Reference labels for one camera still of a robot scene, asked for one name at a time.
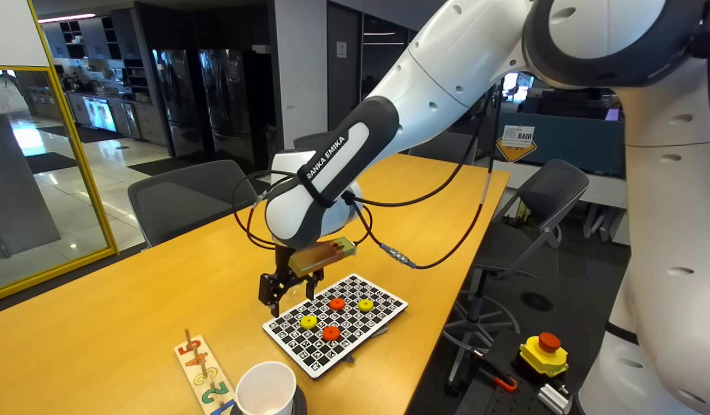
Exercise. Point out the small silver metal block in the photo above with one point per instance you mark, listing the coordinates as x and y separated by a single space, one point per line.
554 397

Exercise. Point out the yellow disc block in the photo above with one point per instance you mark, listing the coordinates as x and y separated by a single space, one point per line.
364 305
310 322

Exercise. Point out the yellow diamond sign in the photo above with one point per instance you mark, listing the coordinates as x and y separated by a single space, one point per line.
516 147

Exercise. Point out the yellow framed glass partition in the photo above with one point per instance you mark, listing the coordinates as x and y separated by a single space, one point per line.
46 186

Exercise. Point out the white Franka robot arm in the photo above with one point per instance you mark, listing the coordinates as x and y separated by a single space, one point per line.
461 60

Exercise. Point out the black white checkerboard marker board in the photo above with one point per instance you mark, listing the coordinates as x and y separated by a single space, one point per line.
369 324

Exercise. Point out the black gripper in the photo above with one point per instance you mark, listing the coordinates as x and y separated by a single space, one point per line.
288 274

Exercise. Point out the yellow emergency stop button box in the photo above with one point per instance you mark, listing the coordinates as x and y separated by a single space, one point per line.
545 355

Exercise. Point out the teal cabinet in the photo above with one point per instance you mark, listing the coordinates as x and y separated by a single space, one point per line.
582 142

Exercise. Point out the orange disc block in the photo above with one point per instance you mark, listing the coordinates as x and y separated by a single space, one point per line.
338 305
331 332

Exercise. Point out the grey office chair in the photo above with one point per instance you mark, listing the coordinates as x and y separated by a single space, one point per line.
310 142
554 193
190 196

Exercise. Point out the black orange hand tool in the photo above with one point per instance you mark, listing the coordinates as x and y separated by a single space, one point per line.
497 379

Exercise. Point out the white paper cup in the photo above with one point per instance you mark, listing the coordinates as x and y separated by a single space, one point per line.
265 388

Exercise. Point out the black display cabinets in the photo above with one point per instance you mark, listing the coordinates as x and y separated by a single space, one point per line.
195 101

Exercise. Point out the wooden number peg board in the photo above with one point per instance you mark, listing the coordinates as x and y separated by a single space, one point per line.
203 373

